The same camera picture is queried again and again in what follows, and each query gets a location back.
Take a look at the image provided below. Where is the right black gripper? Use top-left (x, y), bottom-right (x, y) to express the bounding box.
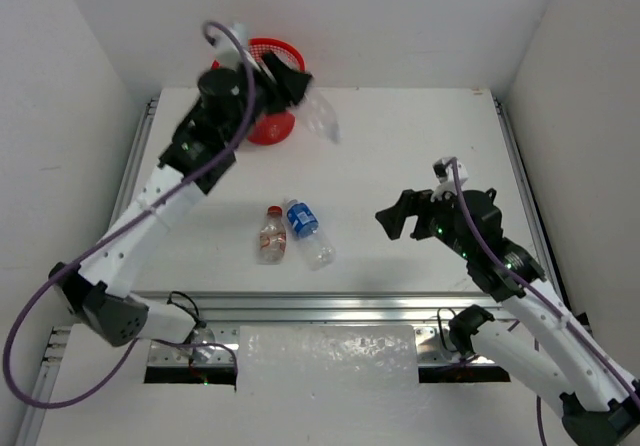
top-left (374, 181), bottom-right (472, 259)

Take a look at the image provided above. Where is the clear bottle blue-white cap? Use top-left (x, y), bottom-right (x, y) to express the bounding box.
top-left (294, 87), bottom-right (341, 144)

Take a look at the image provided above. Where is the blue-label bottle white cap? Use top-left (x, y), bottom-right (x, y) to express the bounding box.
top-left (285, 199), bottom-right (336, 271)

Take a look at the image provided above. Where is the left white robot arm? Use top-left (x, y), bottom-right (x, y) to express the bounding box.
top-left (49, 53), bottom-right (313, 347)

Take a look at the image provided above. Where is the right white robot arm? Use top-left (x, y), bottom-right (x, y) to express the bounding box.
top-left (375, 189), bottom-right (639, 445)

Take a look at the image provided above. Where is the red mesh plastic bin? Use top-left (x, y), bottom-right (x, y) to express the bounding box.
top-left (198, 35), bottom-right (307, 146)

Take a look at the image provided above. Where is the red-capped labelled plastic bottle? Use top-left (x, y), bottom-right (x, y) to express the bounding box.
top-left (258, 206), bottom-right (287, 265)

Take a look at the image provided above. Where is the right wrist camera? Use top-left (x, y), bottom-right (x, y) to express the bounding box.
top-left (430, 157), bottom-right (468, 202)

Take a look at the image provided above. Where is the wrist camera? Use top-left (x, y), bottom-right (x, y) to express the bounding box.
top-left (430, 157), bottom-right (468, 202)
top-left (214, 22), bottom-right (249, 70)

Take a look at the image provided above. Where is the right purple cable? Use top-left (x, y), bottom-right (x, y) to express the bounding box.
top-left (444, 156), bottom-right (640, 446)

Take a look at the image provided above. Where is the purple cable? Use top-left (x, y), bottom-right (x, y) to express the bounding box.
top-left (2, 19), bottom-right (259, 410)
top-left (444, 156), bottom-right (640, 446)

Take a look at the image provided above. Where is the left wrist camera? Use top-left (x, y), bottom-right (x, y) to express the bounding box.
top-left (214, 22), bottom-right (249, 70)

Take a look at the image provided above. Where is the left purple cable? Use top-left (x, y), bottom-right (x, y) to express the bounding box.
top-left (2, 19), bottom-right (259, 410)

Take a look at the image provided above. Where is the aluminium frame rail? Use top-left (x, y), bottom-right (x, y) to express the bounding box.
top-left (140, 291), bottom-right (514, 325)

